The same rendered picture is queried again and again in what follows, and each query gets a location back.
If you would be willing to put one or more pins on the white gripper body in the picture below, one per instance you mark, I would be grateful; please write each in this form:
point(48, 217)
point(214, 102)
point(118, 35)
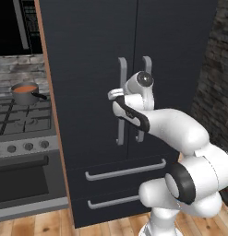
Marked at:
point(114, 93)

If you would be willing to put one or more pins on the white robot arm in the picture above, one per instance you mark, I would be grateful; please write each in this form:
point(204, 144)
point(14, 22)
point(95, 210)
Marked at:
point(177, 129)

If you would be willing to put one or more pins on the dark fridge left door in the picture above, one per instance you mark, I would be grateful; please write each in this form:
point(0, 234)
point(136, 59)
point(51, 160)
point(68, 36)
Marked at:
point(87, 61)

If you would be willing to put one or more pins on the dark fridge door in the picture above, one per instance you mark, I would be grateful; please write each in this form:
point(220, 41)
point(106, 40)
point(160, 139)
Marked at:
point(174, 55)
point(87, 61)

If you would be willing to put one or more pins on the wooden fridge side panel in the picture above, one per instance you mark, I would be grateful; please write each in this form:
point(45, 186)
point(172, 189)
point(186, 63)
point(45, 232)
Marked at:
point(50, 92)

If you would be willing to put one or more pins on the dark fridge drawer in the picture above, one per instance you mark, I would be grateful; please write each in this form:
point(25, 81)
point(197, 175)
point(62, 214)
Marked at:
point(112, 215)
point(118, 162)

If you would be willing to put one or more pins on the dark fridge right door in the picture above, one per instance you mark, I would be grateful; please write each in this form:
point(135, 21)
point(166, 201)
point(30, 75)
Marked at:
point(174, 55)

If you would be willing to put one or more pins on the grey stove knob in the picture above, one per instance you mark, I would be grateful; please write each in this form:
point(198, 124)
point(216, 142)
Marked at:
point(28, 146)
point(44, 143)
point(11, 148)

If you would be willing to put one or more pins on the grey saucepan with orange marinade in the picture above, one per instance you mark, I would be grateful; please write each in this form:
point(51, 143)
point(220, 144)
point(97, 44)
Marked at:
point(24, 93)

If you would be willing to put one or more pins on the grey stove with black hob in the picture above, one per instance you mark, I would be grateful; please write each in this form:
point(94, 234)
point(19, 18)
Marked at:
point(23, 123)

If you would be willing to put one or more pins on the dark fridge bottom drawer front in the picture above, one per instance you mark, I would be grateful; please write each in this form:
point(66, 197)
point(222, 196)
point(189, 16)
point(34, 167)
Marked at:
point(112, 215)

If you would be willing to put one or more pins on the black microwave oven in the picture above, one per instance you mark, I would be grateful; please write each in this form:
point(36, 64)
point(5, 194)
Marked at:
point(7, 27)

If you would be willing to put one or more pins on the dark oven door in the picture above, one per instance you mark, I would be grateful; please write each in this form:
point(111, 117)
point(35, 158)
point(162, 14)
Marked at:
point(23, 184)

